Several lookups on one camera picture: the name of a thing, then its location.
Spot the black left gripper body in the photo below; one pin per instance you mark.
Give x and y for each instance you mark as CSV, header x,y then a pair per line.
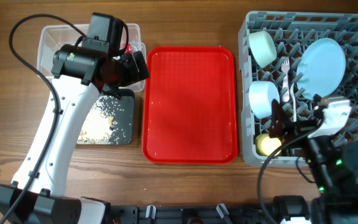
x,y
125,71

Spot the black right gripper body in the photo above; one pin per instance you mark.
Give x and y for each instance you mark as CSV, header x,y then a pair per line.
x,y
301,128

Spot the red snack wrapper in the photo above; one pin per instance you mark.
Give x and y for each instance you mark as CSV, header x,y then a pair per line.
x,y
129,49

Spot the yellow plastic cup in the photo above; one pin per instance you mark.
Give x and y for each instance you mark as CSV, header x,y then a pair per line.
x,y
265,145

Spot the small light blue bowl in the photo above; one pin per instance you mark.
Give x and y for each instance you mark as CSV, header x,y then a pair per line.
x,y
261,95

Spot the white plastic spoon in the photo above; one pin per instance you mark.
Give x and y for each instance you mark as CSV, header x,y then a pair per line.
x,y
292,94

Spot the rice and mushroom leftovers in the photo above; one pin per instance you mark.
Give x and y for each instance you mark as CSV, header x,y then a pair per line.
x,y
99,124

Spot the white plastic fork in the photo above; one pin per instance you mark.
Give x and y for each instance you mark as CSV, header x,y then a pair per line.
x,y
285,83

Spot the large light blue plate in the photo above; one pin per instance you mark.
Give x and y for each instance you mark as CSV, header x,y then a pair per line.
x,y
321,68

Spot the green bowl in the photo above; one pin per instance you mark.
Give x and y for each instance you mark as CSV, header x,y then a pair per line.
x,y
262,47

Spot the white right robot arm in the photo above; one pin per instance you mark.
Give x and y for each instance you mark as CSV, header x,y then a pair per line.
x,y
334,170

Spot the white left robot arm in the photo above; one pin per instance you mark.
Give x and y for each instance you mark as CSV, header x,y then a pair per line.
x,y
36,193

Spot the black waste bin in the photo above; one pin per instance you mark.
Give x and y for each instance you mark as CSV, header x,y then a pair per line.
x,y
117,118

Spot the grey dishwasher rack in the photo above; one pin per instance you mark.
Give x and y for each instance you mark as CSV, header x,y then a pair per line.
x,y
293,33

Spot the red plastic tray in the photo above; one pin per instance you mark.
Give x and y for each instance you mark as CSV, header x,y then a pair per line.
x,y
190,114

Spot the clear plastic bin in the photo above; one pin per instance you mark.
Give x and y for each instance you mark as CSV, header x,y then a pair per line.
x,y
51,37

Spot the black mounting rail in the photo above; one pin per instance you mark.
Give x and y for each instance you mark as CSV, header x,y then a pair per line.
x,y
218,214

